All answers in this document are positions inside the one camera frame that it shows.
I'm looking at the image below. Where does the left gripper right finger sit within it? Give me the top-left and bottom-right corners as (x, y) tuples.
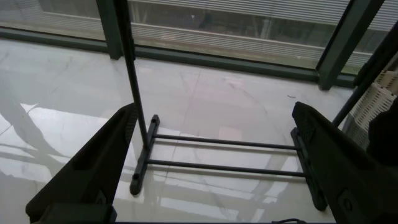
(291, 101), (398, 224)

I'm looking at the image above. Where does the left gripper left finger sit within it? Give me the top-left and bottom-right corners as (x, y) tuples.
(25, 103), (139, 224)

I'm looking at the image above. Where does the black clothes rack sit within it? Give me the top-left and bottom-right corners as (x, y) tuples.
(113, 0), (398, 212)

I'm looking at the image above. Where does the white laundry basket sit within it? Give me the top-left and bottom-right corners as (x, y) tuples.
(341, 70), (398, 150)

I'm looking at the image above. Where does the black garment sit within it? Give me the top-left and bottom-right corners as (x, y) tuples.
(366, 96), (398, 167)

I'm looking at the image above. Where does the window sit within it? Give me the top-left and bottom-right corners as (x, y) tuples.
(0, 0), (398, 91)

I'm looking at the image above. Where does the black cable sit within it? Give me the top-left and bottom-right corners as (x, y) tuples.
(271, 218), (308, 224)

